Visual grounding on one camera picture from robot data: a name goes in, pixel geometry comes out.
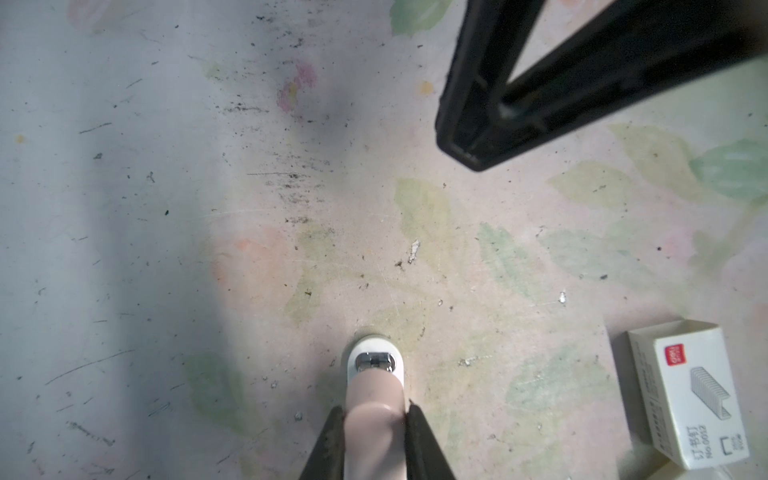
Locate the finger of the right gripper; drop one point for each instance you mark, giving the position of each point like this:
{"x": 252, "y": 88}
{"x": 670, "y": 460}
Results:
{"x": 628, "y": 52}
{"x": 474, "y": 90}

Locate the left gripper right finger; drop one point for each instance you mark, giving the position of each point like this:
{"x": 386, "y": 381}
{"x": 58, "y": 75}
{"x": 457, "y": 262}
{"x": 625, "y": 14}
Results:
{"x": 424, "y": 457}

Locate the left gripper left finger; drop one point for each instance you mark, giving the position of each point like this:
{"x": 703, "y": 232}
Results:
{"x": 326, "y": 460}

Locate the pink stapler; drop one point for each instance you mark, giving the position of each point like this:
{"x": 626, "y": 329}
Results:
{"x": 375, "y": 411}

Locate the white staple box sleeve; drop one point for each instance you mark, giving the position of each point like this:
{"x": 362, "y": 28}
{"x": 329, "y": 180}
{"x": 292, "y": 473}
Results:
{"x": 689, "y": 393}

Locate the white staple box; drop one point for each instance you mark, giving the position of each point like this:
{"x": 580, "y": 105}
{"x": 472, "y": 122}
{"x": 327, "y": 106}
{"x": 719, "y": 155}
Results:
{"x": 672, "y": 471}

